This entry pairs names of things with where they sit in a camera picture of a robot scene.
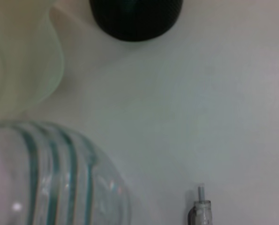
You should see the clear plastic water bottle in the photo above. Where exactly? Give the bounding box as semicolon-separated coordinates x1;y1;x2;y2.
0;120;132;225

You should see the grey mechanical pen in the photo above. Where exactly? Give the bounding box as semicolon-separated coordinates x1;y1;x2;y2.
187;182;212;225

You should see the black mesh pen holder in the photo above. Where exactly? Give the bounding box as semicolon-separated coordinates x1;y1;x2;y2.
89;0;184;42

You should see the green glass fruit plate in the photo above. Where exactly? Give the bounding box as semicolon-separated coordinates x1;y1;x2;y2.
0;0;65;115

